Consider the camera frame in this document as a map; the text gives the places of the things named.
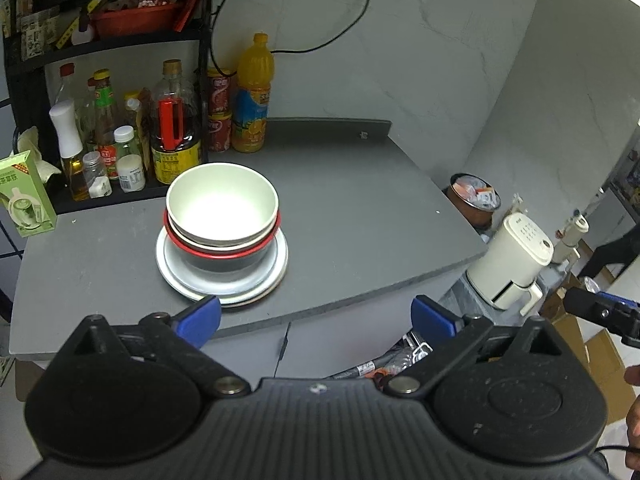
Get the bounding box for large deep white plate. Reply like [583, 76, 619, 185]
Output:
[156, 227, 290, 302]

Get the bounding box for person's right hand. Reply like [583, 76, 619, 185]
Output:
[624, 365, 640, 441]

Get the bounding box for orange juice bottle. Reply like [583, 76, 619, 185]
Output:
[231, 33, 275, 154]

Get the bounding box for green drink carton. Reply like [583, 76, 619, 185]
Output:
[0, 150, 58, 238]

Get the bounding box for white rimmed plate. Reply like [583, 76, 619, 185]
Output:
[165, 260, 289, 308]

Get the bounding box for crumpled tissue paper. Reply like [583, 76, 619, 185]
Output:
[12, 126, 63, 186]

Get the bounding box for red drink can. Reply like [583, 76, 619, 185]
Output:
[207, 114, 233, 152]
[207, 67, 236, 116]

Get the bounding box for clear spice jar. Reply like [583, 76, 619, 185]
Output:
[82, 151, 113, 198]

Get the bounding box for clear bottle red cap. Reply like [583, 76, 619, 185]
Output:
[55, 62, 78, 106]

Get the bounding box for large oil bottle red handle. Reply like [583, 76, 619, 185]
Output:
[150, 60, 203, 185]

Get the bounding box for cardboard boxes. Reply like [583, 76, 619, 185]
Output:
[540, 270, 640, 426]

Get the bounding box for white air fryer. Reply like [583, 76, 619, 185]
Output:
[465, 212, 555, 311]

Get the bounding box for red and black bowl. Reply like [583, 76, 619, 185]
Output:
[162, 209, 282, 273]

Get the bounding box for black metal shelf rack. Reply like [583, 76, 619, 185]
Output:
[0, 0, 216, 213]

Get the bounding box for small white appliance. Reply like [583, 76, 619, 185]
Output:
[557, 212, 590, 263]

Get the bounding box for cream bowl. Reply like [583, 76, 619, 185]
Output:
[169, 217, 279, 256]
[166, 162, 280, 250]

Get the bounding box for brown spouted pouch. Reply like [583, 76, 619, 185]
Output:
[124, 91, 153, 171]

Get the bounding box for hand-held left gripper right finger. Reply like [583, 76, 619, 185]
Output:
[382, 295, 572, 397]

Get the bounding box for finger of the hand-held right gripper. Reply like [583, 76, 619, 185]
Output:
[564, 286, 640, 348]

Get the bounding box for yellow-capped sauce bottle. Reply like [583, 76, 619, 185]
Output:
[92, 69, 121, 181]

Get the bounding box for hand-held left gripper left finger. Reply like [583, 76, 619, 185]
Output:
[70, 295, 252, 400]

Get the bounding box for brown bin with wrappers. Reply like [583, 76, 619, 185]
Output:
[447, 173, 503, 231]

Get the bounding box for red plastic basket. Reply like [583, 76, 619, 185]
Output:
[90, 0, 183, 38]

